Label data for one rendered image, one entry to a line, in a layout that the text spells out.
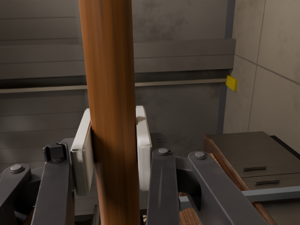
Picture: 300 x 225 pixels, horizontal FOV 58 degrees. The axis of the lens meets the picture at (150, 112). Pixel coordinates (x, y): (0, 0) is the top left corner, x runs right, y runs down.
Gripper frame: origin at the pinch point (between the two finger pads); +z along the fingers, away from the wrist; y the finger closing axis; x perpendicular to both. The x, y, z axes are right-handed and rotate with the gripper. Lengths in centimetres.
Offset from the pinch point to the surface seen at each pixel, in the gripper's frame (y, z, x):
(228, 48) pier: 109, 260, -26
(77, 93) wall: -51, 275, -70
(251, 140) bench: 91, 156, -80
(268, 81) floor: 118, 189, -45
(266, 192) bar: 67, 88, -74
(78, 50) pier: -43, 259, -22
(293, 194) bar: 80, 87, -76
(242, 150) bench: 78, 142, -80
